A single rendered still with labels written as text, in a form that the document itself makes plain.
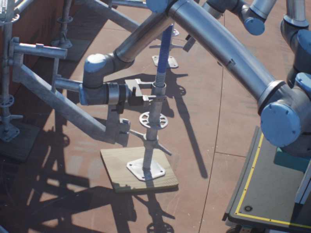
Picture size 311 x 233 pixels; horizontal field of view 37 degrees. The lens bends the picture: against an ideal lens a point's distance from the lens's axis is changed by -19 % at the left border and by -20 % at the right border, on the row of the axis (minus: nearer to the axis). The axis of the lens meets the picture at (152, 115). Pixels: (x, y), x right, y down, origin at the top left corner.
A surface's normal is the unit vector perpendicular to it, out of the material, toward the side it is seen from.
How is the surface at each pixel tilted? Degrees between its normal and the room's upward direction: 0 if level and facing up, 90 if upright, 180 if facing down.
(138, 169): 0
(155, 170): 0
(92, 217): 0
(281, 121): 92
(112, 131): 90
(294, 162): 90
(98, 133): 90
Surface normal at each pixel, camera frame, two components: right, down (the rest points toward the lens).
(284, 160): -0.33, 0.50
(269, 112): -0.64, 0.39
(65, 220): 0.12, -0.82
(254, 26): 0.05, 0.63
